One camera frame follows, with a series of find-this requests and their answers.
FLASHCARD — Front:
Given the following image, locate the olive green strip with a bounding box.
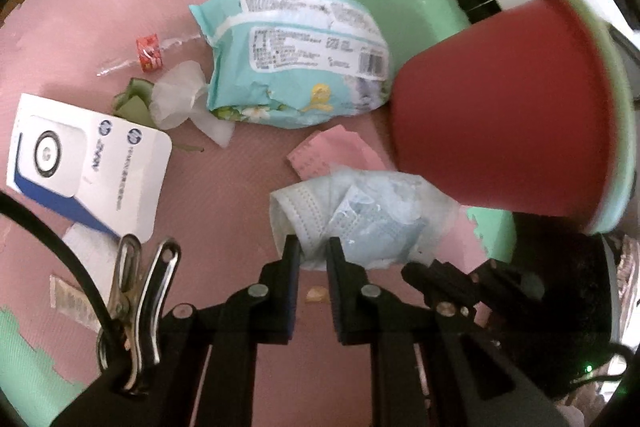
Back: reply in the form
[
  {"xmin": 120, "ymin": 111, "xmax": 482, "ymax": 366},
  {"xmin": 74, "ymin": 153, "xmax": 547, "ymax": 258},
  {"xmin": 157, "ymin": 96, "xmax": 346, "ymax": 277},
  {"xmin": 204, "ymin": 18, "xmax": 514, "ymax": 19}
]
[{"xmin": 112, "ymin": 78, "xmax": 206, "ymax": 152}]

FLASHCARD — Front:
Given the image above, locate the light blue wet wipes pack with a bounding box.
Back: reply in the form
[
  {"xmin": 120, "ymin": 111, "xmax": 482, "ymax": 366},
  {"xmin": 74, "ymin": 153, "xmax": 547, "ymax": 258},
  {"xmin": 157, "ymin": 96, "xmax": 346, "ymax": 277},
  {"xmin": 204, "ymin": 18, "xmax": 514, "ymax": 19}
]
[{"xmin": 189, "ymin": 0, "xmax": 391, "ymax": 130}]

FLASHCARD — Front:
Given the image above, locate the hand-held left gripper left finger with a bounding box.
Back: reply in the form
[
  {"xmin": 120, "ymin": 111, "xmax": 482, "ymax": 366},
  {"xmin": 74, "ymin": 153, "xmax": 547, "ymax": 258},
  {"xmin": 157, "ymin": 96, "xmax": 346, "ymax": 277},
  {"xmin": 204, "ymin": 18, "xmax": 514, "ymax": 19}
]
[{"xmin": 50, "ymin": 236, "xmax": 302, "ymax": 427}]

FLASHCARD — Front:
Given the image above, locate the white printed strip wrapper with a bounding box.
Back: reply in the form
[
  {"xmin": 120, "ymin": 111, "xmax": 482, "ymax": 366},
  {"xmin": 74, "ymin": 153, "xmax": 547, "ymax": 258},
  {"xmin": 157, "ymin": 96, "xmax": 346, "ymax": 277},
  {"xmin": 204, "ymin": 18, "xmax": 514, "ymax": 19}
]
[{"xmin": 49, "ymin": 274, "xmax": 101, "ymax": 333}]

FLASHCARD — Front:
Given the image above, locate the red label clear wrapper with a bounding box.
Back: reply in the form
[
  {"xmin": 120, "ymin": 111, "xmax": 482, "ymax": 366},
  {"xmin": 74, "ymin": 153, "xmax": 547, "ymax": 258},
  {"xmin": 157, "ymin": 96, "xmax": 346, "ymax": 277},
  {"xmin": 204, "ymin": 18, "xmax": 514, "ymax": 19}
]
[{"xmin": 97, "ymin": 33, "xmax": 206, "ymax": 78}]

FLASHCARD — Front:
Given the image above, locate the translucent white plastic piece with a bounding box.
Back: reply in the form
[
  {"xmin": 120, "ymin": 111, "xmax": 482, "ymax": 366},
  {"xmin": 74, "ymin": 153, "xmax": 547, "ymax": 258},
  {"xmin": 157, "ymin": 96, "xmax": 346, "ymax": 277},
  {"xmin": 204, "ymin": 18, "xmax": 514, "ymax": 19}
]
[{"xmin": 149, "ymin": 61, "xmax": 236, "ymax": 148}]

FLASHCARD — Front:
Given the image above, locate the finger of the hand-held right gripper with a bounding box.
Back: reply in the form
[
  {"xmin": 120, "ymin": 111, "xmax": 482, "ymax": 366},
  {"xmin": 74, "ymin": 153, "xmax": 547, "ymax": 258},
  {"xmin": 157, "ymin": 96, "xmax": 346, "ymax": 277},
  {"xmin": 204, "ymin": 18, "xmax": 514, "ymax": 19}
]
[{"xmin": 401, "ymin": 258, "xmax": 547, "ymax": 323}]

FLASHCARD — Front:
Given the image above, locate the black braided cable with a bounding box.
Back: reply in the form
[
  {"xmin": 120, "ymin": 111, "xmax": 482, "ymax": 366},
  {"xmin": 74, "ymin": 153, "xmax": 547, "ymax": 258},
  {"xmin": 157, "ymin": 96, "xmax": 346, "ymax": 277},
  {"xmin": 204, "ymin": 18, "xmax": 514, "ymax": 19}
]
[{"xmin": 0, "ymin": 192, "xmax": 116, "ymax": 338}]

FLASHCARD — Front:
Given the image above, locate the pink face mask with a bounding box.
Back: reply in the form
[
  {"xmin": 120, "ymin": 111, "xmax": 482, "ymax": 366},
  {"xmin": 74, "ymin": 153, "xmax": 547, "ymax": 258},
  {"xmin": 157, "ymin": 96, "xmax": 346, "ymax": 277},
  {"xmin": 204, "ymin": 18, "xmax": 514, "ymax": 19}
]
[{"xmin": 286, "ymin": 124, "xmax": 396, "ymax": 182}]

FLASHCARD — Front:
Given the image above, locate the white and blue box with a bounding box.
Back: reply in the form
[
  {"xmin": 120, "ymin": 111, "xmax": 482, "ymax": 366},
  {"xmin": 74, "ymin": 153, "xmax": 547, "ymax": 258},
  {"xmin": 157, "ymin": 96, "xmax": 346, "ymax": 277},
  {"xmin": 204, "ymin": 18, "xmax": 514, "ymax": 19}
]
[{"xmin": 6, "ymin": 93, "xmax": 172, "ymax": 244}]

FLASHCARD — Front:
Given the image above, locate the blue face mask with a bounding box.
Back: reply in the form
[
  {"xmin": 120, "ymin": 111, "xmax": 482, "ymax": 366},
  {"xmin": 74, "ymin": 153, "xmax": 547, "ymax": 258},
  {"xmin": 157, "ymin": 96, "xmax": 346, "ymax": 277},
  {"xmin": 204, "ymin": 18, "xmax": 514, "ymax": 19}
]
[{"xmin": 269, "ymin": 167, "xmax": 461, "ymax": 272}]

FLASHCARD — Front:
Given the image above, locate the red bin with green rim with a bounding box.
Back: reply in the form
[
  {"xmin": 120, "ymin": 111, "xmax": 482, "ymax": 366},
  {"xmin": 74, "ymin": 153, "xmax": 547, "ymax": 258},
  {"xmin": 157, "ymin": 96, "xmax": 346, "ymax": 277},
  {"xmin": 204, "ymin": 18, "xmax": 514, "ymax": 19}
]
[{"xmin": 389, "ymin": 0, "xmax": 635, "ymax": 235}]

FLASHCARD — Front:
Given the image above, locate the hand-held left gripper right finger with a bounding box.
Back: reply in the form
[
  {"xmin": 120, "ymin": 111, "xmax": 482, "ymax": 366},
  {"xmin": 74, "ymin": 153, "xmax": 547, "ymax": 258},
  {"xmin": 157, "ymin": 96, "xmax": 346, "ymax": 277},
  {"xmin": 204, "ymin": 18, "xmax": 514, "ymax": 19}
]
[{"xmin": 326, "ymin": 238, "xmax": 566, "ymax": 427}]

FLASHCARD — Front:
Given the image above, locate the metal spring clip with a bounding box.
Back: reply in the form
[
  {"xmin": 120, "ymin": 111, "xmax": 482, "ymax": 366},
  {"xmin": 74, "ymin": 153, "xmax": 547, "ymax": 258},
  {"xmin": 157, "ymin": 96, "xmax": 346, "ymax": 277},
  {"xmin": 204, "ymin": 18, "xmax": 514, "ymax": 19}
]
[{"xmin": 96, "ymin": 234, "xmax": 181, "ymax": 395}]

